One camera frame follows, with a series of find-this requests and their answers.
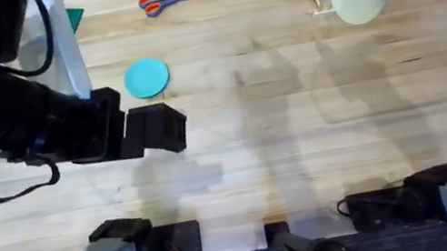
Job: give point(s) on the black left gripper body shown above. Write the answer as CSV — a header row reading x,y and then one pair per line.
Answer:
x,y
94,125

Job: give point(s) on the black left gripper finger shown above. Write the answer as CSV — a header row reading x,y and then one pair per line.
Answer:
x,y
157,139
153,117

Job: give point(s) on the teal plate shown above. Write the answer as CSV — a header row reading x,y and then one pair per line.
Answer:
x,y
146,77

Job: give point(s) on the white box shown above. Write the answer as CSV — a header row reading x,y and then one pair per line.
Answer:
x,y
66,56

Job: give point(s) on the green flat board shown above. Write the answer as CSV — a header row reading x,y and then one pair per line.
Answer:
x,y
74,17

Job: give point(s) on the black camera stand pole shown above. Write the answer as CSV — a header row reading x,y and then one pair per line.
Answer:
x,y
314,250

